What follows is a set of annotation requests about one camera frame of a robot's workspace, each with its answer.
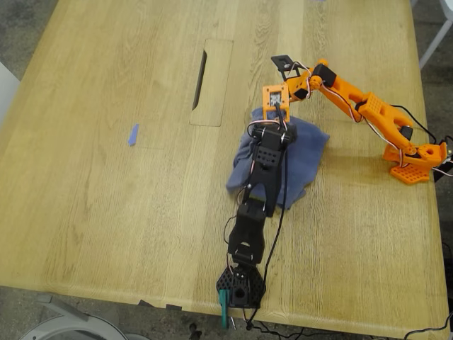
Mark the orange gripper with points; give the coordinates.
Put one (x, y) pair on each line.
(291, 86)

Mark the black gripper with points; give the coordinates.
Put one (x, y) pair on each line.
(277, 125)

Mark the blue printed T-shirt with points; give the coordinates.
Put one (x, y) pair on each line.
(304, 148)

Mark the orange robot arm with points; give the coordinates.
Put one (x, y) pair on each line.
(347, 90)

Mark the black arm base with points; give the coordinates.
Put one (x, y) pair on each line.
(256, 287)

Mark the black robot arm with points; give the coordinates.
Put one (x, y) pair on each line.
(247, 226)

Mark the orange arm base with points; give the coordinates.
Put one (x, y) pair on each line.
(410, 174)

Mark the small blue tape piece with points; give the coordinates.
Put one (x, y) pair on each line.
(133, 136)

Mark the teal table clamp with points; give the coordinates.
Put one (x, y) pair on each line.
(223, 311)

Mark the grey round chair base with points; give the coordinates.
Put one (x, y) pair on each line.
(78, 318)

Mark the white chair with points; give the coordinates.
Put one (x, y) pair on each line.
(7, 92)

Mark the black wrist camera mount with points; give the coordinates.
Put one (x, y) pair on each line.
(283, 63)

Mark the white chair leg frame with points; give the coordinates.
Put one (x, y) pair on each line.
(437, 42)

